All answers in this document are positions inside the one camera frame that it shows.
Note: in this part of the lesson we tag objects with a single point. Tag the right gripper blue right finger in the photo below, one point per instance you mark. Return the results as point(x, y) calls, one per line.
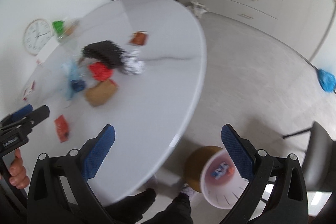
point(276, 190)

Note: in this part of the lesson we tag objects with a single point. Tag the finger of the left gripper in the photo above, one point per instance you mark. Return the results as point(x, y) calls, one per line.
point(29, 121)
point(16, 116)

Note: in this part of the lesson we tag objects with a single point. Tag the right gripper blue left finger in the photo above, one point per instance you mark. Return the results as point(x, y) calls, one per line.
point(59, 191)

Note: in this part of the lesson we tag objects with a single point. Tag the small red paper piece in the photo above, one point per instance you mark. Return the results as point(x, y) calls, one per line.
point(62, 128)

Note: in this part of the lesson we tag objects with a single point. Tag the dark blue paper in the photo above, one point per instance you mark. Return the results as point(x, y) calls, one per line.
point(78, 85)

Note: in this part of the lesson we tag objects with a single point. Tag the light blue face mask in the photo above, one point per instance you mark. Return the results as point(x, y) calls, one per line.
point(71, 71)

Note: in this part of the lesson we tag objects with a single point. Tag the blue patterned tissue box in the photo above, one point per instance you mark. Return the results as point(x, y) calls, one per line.
point(220, 171)

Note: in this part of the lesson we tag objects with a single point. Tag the brown paper bag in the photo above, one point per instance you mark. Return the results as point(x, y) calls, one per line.
point(101, 93)

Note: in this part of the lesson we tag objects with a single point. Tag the black spiky foam piece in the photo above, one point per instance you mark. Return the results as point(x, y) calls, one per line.
point(106, 52)

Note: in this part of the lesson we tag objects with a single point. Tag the white printed paper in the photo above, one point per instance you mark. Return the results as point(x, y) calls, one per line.
point(131, 64)

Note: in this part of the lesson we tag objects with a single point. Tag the orange brown snack wrapper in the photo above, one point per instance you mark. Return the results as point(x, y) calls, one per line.
point(139, 38)

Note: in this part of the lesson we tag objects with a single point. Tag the pink origami paper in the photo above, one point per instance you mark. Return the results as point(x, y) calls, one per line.
point(231, 170)

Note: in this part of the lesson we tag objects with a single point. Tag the white plastic trash bin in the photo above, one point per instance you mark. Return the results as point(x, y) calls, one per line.
point(224, 192)

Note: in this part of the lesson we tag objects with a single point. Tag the person's left hand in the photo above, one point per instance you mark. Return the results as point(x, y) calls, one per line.
point(18, 176)

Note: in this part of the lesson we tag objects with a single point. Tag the small pink white box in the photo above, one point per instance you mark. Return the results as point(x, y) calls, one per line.
point(28, 91)

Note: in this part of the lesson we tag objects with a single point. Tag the grey chair near bin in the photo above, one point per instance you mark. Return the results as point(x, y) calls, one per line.
point(318, 167)

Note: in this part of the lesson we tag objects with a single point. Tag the white card envelope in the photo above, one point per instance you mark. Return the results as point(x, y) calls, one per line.
point(45, 52)

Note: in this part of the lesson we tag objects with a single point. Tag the clear plastic food container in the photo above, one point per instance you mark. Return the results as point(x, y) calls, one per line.
point(69, 29)

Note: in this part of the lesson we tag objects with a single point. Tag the green plastic bag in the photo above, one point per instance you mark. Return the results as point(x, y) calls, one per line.
point(58, 27)

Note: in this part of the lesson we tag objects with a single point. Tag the brown round stool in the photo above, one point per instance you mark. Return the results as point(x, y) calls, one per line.
point(195, 164)

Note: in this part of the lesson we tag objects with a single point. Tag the white round table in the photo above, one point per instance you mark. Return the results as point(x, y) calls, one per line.
point(149, 112)

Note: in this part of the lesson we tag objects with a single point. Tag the blue plastic bag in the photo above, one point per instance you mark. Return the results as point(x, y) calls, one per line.
point(326, 80)

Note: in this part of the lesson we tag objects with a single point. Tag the grey drawer cabinet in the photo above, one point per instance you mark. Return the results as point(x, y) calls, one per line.
point(282, 19)

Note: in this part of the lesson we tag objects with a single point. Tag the white tote bag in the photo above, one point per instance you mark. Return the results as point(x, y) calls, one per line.
point(197, 8)

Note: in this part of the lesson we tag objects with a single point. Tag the white round wall clock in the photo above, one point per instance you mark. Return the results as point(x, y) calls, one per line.
point(36, 35)

